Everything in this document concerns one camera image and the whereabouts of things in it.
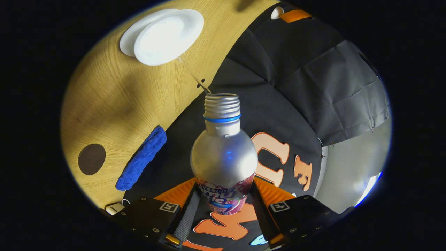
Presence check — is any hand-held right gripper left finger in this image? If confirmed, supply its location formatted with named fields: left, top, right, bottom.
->
left=118, top=177, right=201, bottom=246

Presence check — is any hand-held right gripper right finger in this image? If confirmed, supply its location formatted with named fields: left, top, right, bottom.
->
left=251, top=176, right=353, bottom=249

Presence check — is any silver water bottle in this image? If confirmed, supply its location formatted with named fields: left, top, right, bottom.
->
left=190, top=93, right=259, bottom=215

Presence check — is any dark round coaster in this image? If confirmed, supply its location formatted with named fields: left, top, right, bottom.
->
left=78, top=144, right=106, bottom=176

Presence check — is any white teacup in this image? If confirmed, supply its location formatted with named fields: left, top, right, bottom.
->
left=134, top=9, right=205, bottom=66

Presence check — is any white toaster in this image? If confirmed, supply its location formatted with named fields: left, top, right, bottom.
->
left=105, top=202, right=125, bottom=216

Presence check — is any blue rolled towel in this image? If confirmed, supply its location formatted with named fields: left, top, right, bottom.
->
left=115, top=126, right=168, bottom=191

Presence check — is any ceiling light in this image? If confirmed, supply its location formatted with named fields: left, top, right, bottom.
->
left=355, top=172, right=383, bottom=207

